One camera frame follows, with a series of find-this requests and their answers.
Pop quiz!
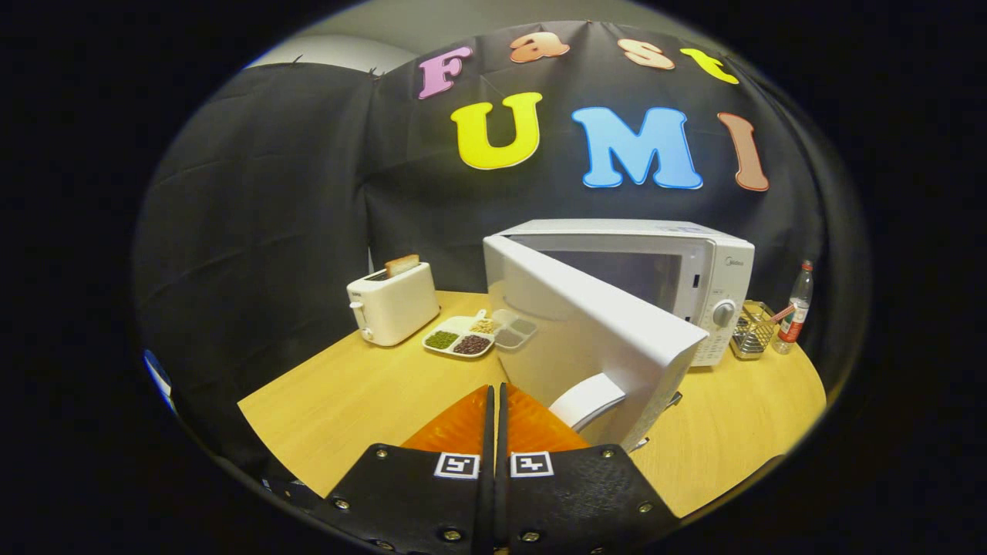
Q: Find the metal wire basket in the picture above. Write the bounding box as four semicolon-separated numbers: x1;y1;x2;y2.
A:
729;301;778;361

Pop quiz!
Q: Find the clear plastic bottle red label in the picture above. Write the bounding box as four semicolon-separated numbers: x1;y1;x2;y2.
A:
773;260;814;355

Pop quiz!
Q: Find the white microwave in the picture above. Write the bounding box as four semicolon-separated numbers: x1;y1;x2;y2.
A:
483;219;756;452

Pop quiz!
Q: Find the divided dish of beans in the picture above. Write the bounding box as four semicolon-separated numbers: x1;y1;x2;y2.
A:
423;308;502;359

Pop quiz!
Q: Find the white toaster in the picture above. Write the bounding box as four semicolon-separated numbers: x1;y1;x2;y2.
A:
346;262;441;347

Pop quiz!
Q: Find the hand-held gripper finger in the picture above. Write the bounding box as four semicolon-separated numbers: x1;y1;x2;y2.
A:
324;384;496;555
495;382;683;555

